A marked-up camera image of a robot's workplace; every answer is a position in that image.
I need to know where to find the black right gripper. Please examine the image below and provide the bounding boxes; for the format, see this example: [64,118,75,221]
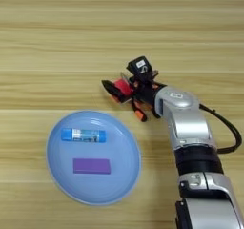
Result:
[101,76,167,118]

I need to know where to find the red cube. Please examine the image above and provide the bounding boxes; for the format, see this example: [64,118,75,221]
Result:
[113,77,134,96]

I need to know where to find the blue glue stick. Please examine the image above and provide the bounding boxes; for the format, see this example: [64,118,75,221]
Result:
[60,127,107,144]

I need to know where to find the purple rectangular block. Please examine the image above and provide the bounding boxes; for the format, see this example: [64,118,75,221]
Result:
[72,157,112,176]

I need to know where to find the black box with white label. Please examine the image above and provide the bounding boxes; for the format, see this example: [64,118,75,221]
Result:
[126,55,153,81]

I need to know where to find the light blue round plate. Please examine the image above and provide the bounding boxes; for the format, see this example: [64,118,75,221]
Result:
[46,110,142,206]

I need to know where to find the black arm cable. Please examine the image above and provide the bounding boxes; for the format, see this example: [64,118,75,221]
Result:
[199,103,243,155]

